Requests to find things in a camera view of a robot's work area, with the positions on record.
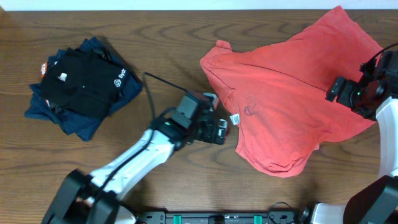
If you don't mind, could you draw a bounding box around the black folded shirt with logo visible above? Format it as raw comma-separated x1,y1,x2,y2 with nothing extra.
40,48,127,119

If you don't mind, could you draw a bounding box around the red orange t-shirt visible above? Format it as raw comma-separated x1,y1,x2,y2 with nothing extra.
200,6,380,177

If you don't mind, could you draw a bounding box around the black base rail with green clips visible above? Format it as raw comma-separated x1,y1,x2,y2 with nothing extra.
137,209,310,224

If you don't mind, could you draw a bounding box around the navy blue folded shirt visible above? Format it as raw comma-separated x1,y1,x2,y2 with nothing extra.
24,37,142,141

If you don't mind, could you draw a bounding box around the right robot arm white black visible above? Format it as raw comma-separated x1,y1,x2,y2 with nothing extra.
306,47,397,224

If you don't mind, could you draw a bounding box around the orange folded garment in pile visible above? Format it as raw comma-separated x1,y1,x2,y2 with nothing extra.
40,62,47,78

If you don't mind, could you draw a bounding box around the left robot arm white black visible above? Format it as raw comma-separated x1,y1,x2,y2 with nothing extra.
42,111,228,223

